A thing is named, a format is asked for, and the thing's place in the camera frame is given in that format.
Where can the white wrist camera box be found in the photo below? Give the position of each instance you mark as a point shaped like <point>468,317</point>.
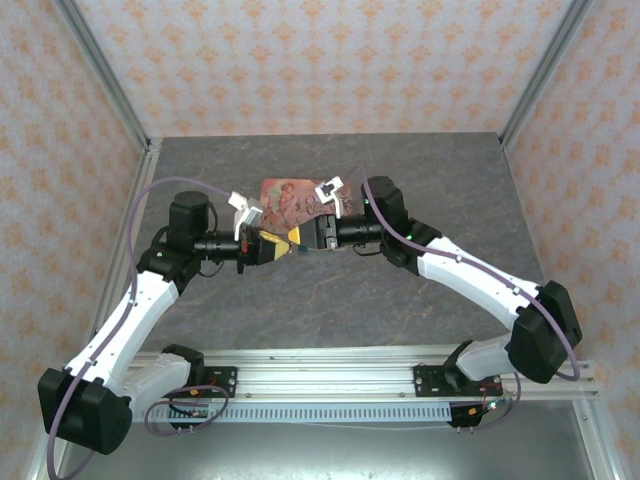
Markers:
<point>245,210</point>
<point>332,192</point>

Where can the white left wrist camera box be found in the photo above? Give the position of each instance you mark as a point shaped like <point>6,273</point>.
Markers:
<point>245,210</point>

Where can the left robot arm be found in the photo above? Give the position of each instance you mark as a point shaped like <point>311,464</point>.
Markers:
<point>127,320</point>

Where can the aluminium side rail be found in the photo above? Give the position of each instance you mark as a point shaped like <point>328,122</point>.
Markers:
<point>142,170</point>

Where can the aluminium frame post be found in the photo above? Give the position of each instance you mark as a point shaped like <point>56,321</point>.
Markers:
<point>100,70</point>
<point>545,70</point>

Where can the aluminium lower frame rail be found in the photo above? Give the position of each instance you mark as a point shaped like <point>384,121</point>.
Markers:
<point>595,440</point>
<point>37,470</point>

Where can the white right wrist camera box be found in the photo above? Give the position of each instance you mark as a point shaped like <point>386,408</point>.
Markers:
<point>332,192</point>

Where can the small circuit board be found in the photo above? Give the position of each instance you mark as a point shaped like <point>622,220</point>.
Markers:
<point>492,405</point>
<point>192,412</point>

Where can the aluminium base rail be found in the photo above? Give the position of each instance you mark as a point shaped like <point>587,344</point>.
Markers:
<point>325,380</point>

